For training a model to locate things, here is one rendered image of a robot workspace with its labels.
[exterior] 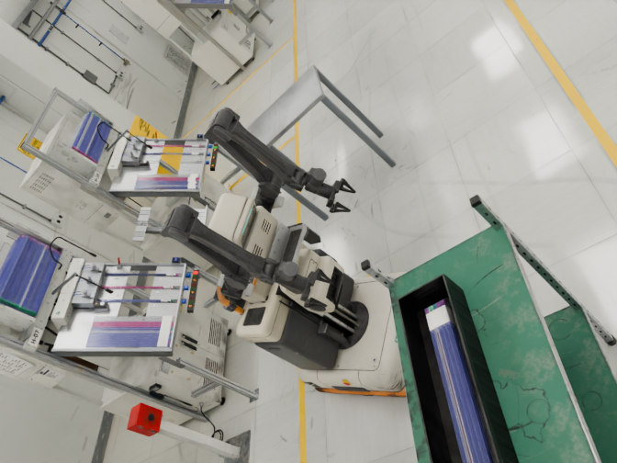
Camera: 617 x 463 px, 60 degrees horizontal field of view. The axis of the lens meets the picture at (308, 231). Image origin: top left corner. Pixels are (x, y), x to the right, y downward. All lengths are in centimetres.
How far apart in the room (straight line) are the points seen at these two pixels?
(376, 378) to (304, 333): 41
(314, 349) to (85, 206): 257
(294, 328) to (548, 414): 150
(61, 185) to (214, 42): 364
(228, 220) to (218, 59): 568
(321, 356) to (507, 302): 139
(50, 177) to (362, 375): 290
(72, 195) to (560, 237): 352
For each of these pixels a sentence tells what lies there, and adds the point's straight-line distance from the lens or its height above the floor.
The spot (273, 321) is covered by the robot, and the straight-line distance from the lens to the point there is 259.
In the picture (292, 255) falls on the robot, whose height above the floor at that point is 104.
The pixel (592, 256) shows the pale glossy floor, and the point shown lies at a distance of 275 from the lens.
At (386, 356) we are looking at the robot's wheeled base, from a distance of 270.
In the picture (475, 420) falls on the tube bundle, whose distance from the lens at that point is 149.
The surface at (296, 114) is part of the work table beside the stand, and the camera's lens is 358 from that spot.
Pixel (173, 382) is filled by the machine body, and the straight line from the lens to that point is 376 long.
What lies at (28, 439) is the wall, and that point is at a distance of 506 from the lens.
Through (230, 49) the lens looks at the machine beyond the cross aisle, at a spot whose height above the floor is 33.
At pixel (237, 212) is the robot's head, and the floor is 133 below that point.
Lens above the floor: 224
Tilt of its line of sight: 33 degrees down
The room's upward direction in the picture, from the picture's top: 54 degrees counter-clockwise
